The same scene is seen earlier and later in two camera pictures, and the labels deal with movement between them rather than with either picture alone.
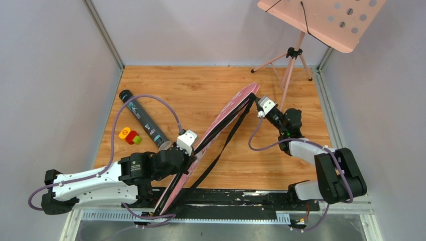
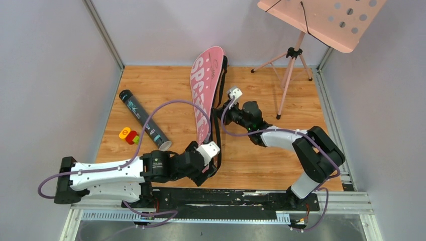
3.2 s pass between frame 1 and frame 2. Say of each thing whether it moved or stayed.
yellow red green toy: stayed
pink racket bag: moved
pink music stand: stayed
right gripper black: moved
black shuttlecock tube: stayed
